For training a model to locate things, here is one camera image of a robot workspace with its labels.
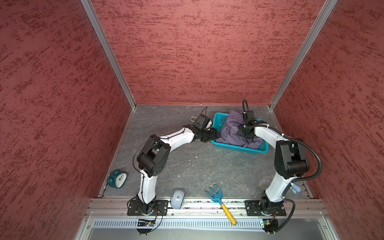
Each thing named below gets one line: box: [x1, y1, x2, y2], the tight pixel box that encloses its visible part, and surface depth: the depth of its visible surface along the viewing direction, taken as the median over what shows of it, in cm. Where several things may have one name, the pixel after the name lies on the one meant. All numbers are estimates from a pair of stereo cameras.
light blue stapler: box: [290, 183, 302, 195], surface depth 81 cm
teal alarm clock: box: [107, 168, 128, 189], surface depth 79 cm
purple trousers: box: [216, 110, 263, 150], surface depth 94 cm
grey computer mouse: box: [170, 189, 186, 210], surface depth 71 cm
